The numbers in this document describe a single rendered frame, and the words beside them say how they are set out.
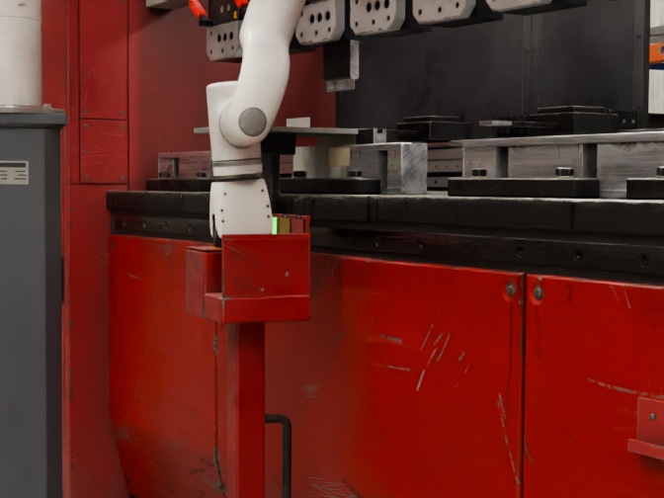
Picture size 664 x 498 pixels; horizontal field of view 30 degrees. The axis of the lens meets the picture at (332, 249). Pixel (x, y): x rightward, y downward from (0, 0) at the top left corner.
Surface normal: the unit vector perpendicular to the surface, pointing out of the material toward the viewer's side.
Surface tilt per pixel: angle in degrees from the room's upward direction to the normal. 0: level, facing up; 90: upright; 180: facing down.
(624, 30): 90
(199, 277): 90
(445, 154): 90
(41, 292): 90
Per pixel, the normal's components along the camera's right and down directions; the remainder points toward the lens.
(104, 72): 0.54, 0.04
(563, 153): -0.84, 0.03
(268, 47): 0.46, -0.66
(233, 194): 0.32, 0.05
